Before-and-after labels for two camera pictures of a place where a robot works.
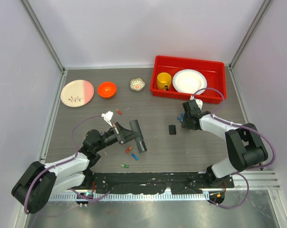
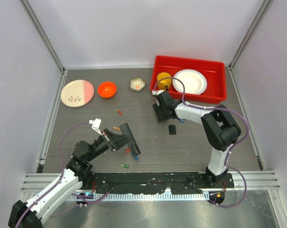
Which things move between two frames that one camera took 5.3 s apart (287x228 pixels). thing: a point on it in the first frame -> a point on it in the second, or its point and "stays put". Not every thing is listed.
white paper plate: x=189 y=80 stays put
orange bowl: x=106 y=90 stays put
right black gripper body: x=186 y=123 -> x=160 y=112
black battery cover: x=172 y=129 stays put
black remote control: x=141 y=143 -> x=133 y=146
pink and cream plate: x=77 y=93 stays put
